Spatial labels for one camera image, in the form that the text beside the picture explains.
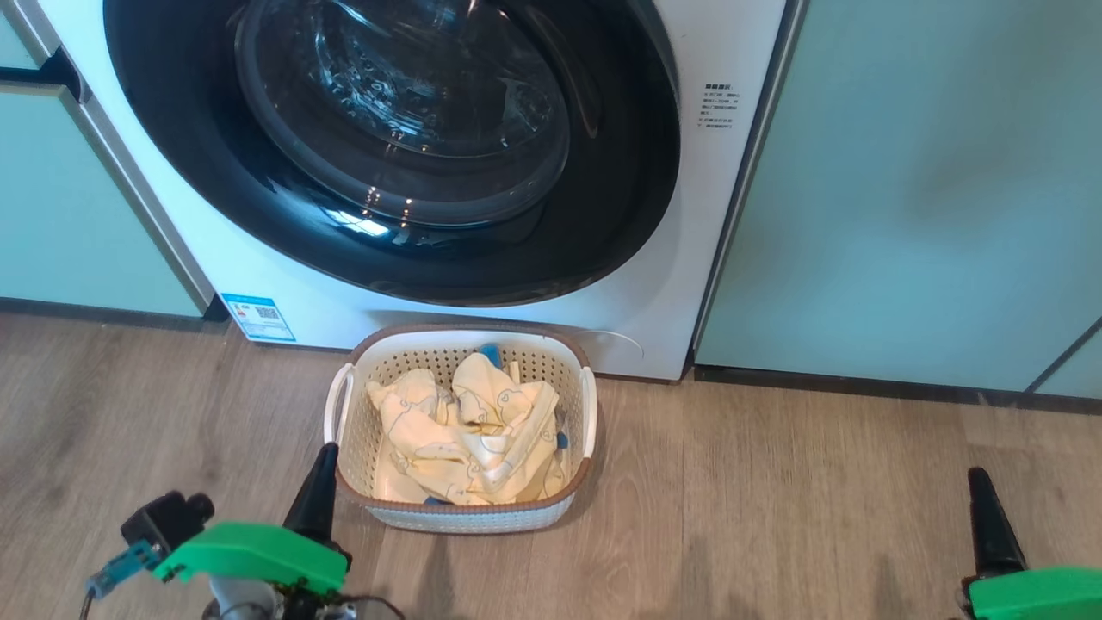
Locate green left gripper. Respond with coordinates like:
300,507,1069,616
153,443,350,595

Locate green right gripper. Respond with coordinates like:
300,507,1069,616
963,468,1102,620

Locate pale yellow garment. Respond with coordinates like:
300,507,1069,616
366,343,571,506

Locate black round glass washer door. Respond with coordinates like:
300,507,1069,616
103,0,681,307

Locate cream perforated laundry basket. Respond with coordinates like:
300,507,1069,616
324,324,599,535

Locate pale green tall cabinet door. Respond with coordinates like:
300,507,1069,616
696,0,1102,393

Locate white front-load washing machine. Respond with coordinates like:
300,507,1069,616
34,0,806,381

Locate blue energy label sticker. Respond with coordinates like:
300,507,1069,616
220,293,296,344

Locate dark cabinet plinth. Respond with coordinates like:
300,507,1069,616
693,366,1102,416
0,297,229,332

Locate round white filter cover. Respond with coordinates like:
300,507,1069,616
584,327,647,367

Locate pale green cabinet drawer front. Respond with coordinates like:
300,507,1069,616
0,9,44,70

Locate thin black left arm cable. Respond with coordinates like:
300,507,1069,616
340,592,407,620

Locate teal camera cable plug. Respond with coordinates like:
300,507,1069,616
84,541,162,599

